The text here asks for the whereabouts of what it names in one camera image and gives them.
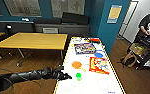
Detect yellow wall poster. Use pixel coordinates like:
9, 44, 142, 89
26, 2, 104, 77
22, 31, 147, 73
106, 3, 123, 25

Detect yellow white game table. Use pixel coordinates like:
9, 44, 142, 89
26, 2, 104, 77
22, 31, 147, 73
52, 36, 127, 94

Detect long dark grey sofa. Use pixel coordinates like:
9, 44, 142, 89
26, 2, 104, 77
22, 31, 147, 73
0, 12, 92, 38

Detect white sofa label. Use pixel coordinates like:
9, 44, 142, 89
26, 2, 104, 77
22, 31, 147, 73
42, 27, 60, 34

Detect small white table item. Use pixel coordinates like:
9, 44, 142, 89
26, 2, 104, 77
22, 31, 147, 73
71, 36, 84, 43

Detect colourful board game box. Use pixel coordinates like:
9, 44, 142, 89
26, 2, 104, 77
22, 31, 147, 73
88, 56, 111, 76
73, 42, 97, 56

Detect small red flat item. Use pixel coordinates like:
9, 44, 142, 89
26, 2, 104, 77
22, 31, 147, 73
88, 37, 102, 45

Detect cardboard box on cart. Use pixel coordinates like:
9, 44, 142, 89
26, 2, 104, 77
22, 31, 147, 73
130, 43, 149, 57

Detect round blue plate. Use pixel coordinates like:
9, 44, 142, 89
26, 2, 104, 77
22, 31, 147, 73
93, 50, 107, 60

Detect brown bag on floor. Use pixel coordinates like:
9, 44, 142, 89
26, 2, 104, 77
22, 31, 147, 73
120, 52, 138, 69

